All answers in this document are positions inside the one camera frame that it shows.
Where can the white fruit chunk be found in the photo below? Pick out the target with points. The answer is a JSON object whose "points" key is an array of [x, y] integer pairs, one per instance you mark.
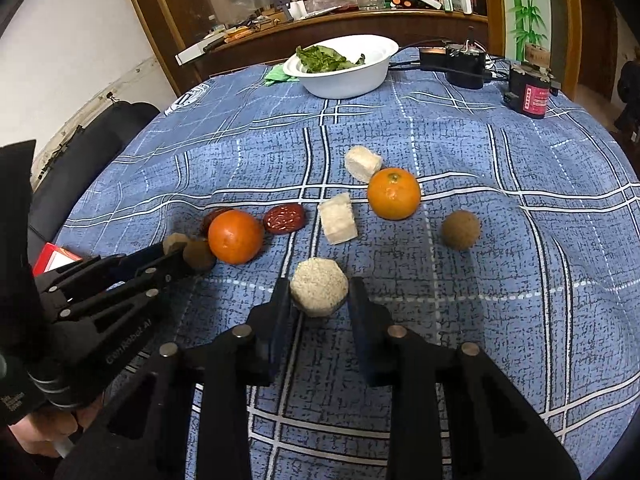
{"points": [[363, 162], [338, 220]]}

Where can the black power adapter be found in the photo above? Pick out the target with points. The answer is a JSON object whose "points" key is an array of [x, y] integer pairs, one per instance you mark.
{"points": [[432, 58]]}

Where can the red box with white inside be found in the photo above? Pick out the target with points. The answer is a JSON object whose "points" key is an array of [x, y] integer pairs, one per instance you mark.
{"points": [[52, 258]]}

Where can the black bottle with red label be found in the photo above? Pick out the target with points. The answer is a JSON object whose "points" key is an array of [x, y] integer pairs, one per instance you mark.
{"points": [[530, 92]]}

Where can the brown longan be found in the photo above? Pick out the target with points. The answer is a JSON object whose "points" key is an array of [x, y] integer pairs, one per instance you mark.
{"points": [[199, 255], [460, 230]]}

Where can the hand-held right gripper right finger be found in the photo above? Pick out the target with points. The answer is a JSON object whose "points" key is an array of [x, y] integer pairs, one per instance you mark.
{"points": [[362, 331]]}

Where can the black sofa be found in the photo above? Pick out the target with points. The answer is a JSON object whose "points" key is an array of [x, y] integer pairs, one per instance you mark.
{"points": [[80, 160]]}

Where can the blue plaid tablecloth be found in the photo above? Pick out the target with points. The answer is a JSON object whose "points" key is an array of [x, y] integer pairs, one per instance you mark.
{"points": [[500, 310]]}

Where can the green leafy vegetable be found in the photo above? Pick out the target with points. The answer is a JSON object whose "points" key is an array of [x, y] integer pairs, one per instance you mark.
{"points": [[322, 58]]}

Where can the black round device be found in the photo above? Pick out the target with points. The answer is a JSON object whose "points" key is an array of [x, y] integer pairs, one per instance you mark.
{"points": [[467, 66]]}

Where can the orange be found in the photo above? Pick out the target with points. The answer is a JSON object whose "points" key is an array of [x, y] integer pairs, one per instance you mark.
{"points": [[235, 236], [394, 194]]}

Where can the tan fruit piece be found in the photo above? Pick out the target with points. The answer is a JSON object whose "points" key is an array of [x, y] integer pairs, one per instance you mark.
{"points": [[175, 242]]}

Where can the flat white box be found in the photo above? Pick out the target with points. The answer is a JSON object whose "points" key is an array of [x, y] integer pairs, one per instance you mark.
{"points": [[197, 51]]}

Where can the person's left hand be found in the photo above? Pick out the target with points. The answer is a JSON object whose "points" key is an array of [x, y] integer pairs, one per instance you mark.
{"points": [[40, 432]]}

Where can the wooden cabinet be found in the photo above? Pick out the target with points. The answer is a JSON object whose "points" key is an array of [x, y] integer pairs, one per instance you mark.
{"points": [[160, 25]]}

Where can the wooden door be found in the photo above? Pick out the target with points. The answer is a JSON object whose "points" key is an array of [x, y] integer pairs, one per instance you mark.
{"points": [[595, 35]]}

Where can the bamboo wall sticker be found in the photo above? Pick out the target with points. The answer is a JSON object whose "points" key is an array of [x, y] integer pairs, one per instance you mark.
{"points": [[527, 10]]}

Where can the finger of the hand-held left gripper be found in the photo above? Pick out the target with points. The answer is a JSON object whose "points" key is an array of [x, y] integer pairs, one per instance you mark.
{"points": [[145, 257], [150, 285]]}

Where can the white bowl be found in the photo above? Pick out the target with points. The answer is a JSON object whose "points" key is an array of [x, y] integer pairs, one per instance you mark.
{"points": [[345, 82]]}

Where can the speckled white round fruit piece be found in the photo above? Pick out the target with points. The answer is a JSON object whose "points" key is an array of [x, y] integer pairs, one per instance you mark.
{"points": [[319, 287]]}

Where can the orange packet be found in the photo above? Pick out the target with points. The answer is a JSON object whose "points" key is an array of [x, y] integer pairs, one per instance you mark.
{"points": [[241, 34]]}

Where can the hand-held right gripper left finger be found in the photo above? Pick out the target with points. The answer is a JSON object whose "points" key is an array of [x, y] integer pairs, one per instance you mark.
{"points": [[281, 321]]}

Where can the clear plastic bag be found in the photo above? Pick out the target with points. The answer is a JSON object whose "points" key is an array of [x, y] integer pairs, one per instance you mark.
{"points": [[330, 1]]}

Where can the green cloth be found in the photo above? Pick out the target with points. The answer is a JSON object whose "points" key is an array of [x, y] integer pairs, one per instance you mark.
{"points": [[275, 75]]}

